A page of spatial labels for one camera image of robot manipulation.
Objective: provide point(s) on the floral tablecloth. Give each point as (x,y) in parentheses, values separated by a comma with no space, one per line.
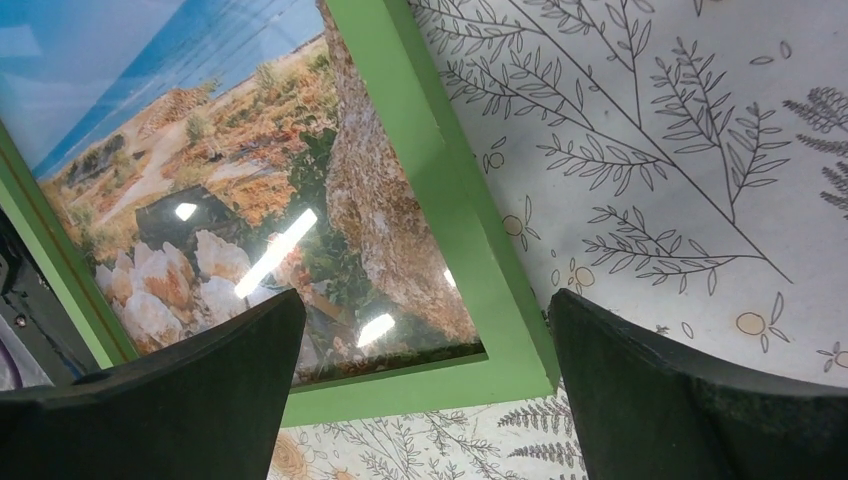
(682,163)

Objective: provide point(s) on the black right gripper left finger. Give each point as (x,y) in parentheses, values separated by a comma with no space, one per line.
(208,407)

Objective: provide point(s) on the green wooden picture frame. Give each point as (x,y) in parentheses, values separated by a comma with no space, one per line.
(405,93)

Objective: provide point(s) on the landscape photo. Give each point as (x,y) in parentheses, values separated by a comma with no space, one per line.
(202,156)

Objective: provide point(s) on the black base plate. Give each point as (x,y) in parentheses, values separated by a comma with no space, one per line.
(40,345)

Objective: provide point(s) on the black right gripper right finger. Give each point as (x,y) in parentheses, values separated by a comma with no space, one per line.
(648,407)

